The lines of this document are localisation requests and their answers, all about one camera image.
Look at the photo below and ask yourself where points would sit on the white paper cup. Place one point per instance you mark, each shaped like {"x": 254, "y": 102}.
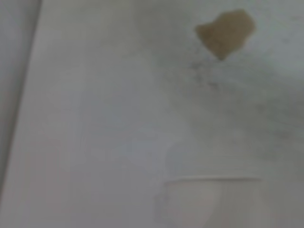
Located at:
{"x": 190, "y": 202}

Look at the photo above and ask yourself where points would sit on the brown water stain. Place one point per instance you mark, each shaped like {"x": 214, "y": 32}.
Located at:
{"x": 225, "y": 33}

